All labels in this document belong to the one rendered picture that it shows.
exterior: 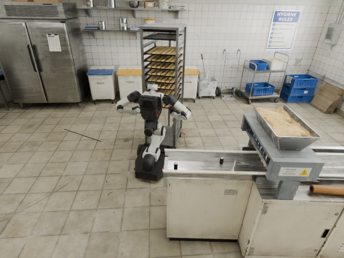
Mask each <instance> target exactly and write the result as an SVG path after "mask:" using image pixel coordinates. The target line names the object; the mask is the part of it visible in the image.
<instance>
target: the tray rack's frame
mask: <svg viewBox="0 0 344 258"><path fill-rule="evenodd" d="M176 27H179V30H181V29H182V28H184V48H183V72H182V96H181V103H182V104H183V96H184V74H185V52H186V31H187V24H169V23H152V24H147V25H143V26H142V29H155V30H176ZM169 47H171V40H169ZM169 125H170V113H169V109H168V125H162V126H164V128H165V129H166V131H165V137H164V139H163V141H162V142H161V143H160V146H164V147H168V146H170V147H173V146H174V143H173V142H172V140H173V137H172V135H173V132H172V130H173V128H174V127H172V126H169ZM181 132H182V120H181V121H180V127H179V129H178V131H177V134H176V148H177V142H178V139H179V136H180V133H181ZM151 141H152V139H151V137H150V138H149V139H148V140H147V144H151Z"/></svg>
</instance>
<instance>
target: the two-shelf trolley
mask: <svg viewBox="0 0 344 258"><path fill-rule="evenodd" d="M276 53H280V52H275V54H276ZM275 54H274V57H275ZM280 54H283V55H286V56H288V62H289V59H290V56H289V55H287V54H284V53H280ZM245 61H247V62H249V63H251V64H254V63H252V62H250V61H248V60H245ZM245 61H244V65H243V72H244V68H245V69H247V70H249V71H251V72H253V73H254V77H253V82H254V78H255V74H256V73H270V74H269V79H270V75H271V73H279V72H285V73H286V71H287V66H288V64H289V63H288V62H285V63H287V65H286V69H281V70H269V69H266V70H264V71H256V64H254V65H255V70H254V69H252V68H250V67H249V66H245ZM243 72H242V78H243ZM285 73H284V76H283V81H284V78H285ZM242 78H241V83H242ZM269 79H268V83H269ZM283 81H282V84H281V88H282V85H283ZM253 82H252V87H253ZM241 83H240V89H239V91H238V96H239V97H241V96H242V94H243V95H245V96H246V97H247V98H248V104H251V99H258V98H273V97H277V99H274V102H278V100H279V96H280V92H281V88H280V91H279V94H277V93H275V92H273V94H272V95H257V96H252V95H251V92H252V87H251V92H250V94H249V93H248V92H246V91H245V89H243V90H241Z"/></svg>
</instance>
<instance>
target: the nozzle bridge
mask: <svg viewBox="0 0 344 258"><path fill-rule="evenodd" d="M241 130H242V131H246V133H247V135H248V136H249V142H248V145H249V146H254V147H255V149H256V151H257V153H258V154H259V156H260V158H261V160H262V162H263V163H264V165H265V167H266V169H267V172H266V178H267V179H268V180H278V181H279V184H278V187H277V190H276V193H275V197H276V199H277V200H293V199H294V197H295V194H296V192H297V189H298V187H299V184H300V182H301V181H317V179H318V177H319V174H320V172H321V170H322V168H323V166H324V164H325V163H324V161H323V160H322V159H321V158H320V157H319V156H318V155H317V154H316V153H315V152H314V151H313V150H312V149H311V148H310V147H309V146H307V147H306V148H304V149H303V150H278V148H277V147H276V146H275V144H274V143H273V141H272V140H271V138H270V137H269V136H268V134H267V133H266V131H265V130H264V129H263V127H262V126H261V124H260V123H259V122H258V120H257V117H256V114H243V120H242V125H241ZM250 130H251V133H252V134H253V133H254V134H255V136H256V137H257V139H258V141H259V142H260V145H261V146H262V147H263V150H264V151H265V152H266V153H265V154H267V155H268V157H269V158H268V160H267V159H265V158H266V156H264V155H263V154H262V152H263V151H261V150H260V146H257V142H255V140H254V139H255V138H253V137H252V134H251V133H250ZM251 142H252V144H251Z"/></svg>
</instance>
